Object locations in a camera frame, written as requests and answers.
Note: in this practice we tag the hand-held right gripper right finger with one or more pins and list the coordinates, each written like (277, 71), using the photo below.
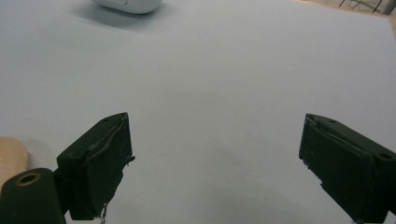
(339, 161)

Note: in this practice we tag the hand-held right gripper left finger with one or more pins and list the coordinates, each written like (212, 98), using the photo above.
(96, 174)

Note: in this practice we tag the white rounded plastic object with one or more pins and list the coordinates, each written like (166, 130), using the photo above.
(130, 4)

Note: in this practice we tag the metal stand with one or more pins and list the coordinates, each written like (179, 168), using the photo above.
(373, 4)

